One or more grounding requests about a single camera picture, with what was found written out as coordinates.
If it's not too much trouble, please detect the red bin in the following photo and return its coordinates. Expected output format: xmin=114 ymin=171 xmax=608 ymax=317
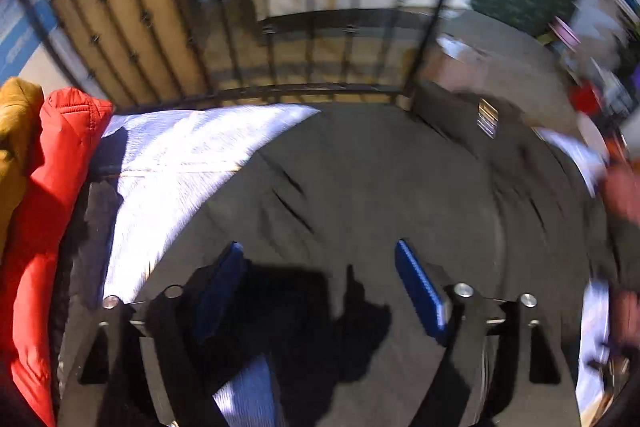
xmin=570 ymin=84 xmax=603 ymax=112

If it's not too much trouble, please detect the mustard yellow garment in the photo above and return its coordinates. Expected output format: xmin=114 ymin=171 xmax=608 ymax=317
xmin=0 ymin=77 xmax=46 ymax=253

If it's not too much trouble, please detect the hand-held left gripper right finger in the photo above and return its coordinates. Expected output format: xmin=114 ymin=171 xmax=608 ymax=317
xmin=394 ymin=239 xmax=583 ymax=427

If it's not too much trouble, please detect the wooden panel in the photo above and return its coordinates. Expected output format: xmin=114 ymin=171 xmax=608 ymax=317
xmin=50 ymin=0 xmax=211 ymax=102

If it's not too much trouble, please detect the red quilted jacket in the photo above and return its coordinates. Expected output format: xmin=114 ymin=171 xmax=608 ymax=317
xmin=0 ymin=88 xmax=116 ymax=427

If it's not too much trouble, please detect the white bedsheet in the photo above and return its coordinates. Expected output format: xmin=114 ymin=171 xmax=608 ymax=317
xmin=57 ymin=103 xmax=616 ymax=427

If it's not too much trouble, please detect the pink stool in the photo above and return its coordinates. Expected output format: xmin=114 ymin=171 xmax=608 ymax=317
xmin=550 ymin=17 xmax=581 ymax=50

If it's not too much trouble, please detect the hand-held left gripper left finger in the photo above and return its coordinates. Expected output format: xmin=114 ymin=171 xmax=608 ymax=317
xmin=57 ymin=241 xmax=248 ymax=427

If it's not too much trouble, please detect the black jacket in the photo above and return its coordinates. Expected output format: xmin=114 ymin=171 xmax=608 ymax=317
xmin=132 ymin=82 xmax=618 ymax=427

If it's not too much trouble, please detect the black metal bed frame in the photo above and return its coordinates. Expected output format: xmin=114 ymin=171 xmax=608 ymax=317
xmin=10 ymin=0 xmax=481 ymax=108

